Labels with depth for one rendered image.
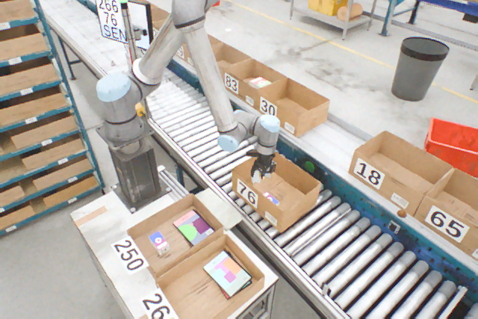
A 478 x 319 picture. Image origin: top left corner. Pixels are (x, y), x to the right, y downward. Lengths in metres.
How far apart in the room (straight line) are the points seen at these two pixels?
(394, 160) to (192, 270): 1.28
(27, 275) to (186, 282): 1.52
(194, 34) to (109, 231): 1.12
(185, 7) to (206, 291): 1.16
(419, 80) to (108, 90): 3.65
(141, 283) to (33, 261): 1.40
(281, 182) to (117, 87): 1.06
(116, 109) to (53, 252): 1.59
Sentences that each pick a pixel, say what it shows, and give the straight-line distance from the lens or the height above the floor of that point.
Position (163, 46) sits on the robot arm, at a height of 1.61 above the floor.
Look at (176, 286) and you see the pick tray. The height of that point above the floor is 0.76.
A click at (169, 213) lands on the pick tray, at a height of 0.80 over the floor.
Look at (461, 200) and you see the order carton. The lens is 2.07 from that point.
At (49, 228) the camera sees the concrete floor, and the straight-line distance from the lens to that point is 3.09.
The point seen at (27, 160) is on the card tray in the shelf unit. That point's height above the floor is 0.61.
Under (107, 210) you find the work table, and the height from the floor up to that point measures 0.75.
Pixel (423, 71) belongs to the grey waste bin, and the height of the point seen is 0.43.
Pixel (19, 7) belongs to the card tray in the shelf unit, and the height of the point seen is 1.60.
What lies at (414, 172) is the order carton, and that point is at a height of 0.89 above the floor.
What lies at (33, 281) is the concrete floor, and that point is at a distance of 2.85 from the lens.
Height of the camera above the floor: 2.20
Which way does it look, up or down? 39 degrees down
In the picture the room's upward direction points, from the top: straight up
